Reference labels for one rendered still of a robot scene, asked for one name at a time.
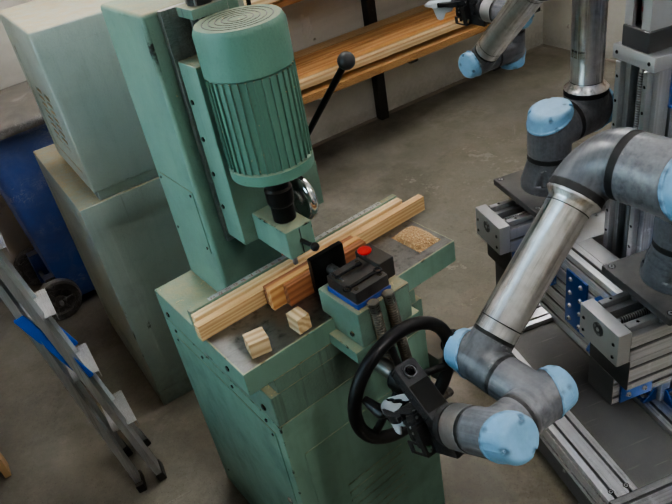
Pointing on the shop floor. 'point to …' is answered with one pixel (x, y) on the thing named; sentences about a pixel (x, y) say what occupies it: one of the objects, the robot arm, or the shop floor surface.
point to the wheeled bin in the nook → (37, 205)
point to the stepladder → (20, 298)
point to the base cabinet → (310, 443)
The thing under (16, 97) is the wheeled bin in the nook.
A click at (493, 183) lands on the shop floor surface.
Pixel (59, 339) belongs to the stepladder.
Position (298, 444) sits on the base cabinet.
